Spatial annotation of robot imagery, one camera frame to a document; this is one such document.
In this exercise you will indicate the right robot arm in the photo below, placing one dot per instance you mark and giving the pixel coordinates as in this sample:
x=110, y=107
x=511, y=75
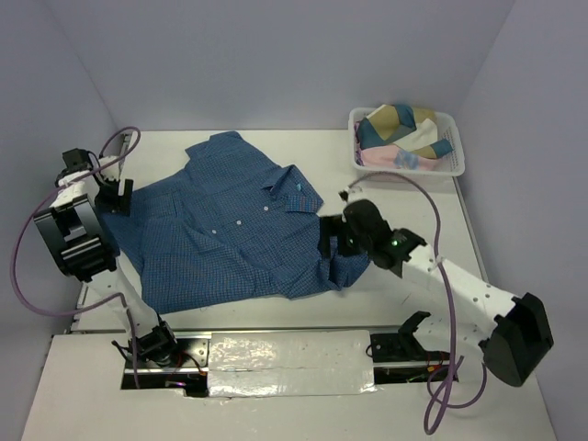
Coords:
x=510, y=334

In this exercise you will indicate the white plastic laundry basket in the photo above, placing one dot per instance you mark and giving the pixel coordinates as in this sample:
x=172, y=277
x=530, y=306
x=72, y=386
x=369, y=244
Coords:
x=450, y=166

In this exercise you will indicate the silver foil tape panel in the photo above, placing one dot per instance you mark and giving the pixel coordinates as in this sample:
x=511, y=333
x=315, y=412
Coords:
x=290, y=364

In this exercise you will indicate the pink shirt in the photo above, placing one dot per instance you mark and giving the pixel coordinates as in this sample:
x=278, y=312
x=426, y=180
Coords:
x=407, y=148

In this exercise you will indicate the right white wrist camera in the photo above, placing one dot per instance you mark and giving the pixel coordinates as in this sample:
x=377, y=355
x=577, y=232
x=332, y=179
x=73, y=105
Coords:
x=346, y=194

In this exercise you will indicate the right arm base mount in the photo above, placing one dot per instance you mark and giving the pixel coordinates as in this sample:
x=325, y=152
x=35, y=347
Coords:
x=399, y=357

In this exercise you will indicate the blue checked long sleeve shirt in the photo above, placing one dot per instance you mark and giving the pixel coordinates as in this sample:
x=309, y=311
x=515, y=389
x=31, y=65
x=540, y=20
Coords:
x=230, y=225

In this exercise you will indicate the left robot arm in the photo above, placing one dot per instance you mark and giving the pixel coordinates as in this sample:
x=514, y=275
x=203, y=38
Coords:
x=82, y=246

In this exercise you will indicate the teal tan patterned shirt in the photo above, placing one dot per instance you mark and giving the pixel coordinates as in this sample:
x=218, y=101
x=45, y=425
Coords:
x=387, y=118

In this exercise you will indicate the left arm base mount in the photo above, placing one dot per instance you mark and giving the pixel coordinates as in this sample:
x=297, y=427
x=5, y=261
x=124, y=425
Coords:
x=186, y=372

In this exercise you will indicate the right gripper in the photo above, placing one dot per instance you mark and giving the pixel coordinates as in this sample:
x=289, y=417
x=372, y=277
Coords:
x=333, y=226

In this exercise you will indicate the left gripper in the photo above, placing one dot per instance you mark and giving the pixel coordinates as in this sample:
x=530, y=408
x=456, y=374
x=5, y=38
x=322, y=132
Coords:
x=118, y=204

